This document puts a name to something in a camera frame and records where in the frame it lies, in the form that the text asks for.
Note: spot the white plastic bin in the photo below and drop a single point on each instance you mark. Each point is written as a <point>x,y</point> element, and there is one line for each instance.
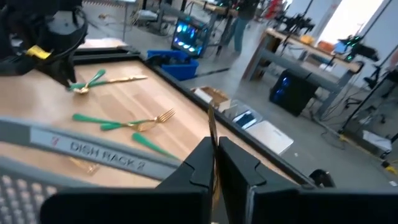
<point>270,137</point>

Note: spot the computer tower coloured lights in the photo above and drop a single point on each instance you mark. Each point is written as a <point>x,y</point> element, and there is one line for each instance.
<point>188,37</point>

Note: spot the person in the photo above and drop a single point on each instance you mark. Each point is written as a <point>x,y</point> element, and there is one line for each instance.
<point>239,31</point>

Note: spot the blue plastic bin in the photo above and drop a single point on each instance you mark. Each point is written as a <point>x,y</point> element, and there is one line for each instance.
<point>180,73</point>

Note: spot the grey plastic cutlery basket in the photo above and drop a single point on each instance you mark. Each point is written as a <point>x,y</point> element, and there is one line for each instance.
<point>93,149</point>

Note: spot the wooden top workbench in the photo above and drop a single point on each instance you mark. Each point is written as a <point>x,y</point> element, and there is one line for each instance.
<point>314,49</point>

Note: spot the black cloth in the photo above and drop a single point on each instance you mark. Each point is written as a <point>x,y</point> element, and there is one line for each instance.
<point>172,59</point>

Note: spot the black aluminium table frame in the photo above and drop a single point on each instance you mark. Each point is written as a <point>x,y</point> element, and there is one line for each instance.
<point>264,148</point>

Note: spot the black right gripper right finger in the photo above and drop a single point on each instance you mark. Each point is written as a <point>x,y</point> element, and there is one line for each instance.
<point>311,207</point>

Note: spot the black computer tower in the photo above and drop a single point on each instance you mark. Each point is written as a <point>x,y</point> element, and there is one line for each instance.
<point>292,93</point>

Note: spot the black white folded item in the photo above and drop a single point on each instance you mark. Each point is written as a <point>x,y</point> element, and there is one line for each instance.
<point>245,119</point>

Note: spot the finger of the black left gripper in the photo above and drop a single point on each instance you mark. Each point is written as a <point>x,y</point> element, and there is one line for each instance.
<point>71,71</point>
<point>60,71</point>

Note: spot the clear plastic bin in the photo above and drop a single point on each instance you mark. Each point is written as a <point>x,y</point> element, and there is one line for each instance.
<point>230,109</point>

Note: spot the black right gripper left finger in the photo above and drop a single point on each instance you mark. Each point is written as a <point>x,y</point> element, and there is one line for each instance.
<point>124,207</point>

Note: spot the grey metal workbench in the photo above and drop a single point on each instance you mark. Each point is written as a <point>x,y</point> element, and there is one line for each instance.
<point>214,7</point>

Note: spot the black frame clamp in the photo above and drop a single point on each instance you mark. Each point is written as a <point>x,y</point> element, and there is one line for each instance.
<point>321,179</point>

